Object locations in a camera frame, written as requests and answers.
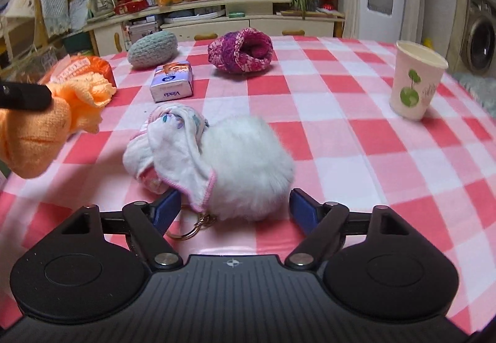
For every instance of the white fluffy pompom keychain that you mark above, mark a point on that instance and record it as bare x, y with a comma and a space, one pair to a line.
254, 172

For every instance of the orange white tissue pack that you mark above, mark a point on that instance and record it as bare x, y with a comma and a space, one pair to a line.
72, 66

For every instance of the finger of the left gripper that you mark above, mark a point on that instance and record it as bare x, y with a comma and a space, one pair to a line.
25, 96

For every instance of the purple knitted hat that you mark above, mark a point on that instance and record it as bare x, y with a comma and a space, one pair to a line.
243, 51

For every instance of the red gift box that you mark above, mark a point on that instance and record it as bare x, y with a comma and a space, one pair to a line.
131, 7

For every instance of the grey-green crochet pouch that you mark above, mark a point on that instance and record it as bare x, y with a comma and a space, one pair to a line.
153, 50

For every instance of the paper cup green print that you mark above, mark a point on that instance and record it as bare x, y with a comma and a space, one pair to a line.
417, 75

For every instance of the orange towel cloth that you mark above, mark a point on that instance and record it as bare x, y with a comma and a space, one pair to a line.
32, 140

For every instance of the blue Vinda tissue box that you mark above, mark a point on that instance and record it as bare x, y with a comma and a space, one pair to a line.
172, 81

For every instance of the front-load washing machine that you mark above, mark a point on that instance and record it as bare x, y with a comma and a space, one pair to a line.
478, 44

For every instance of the cream TV cabinet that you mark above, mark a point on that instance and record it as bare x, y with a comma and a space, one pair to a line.
205, 19

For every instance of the wooden chair with lace cover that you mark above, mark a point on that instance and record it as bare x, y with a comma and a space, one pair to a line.
51, 19

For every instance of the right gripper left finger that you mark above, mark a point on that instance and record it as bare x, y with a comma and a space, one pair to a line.
147, 224

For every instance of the red white checkered tablecloth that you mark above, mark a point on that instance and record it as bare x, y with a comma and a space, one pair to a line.
328, 99

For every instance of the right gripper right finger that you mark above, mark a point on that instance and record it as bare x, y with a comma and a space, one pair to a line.
321, 224

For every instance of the white knotted cloth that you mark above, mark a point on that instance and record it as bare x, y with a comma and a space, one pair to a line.
165, 154

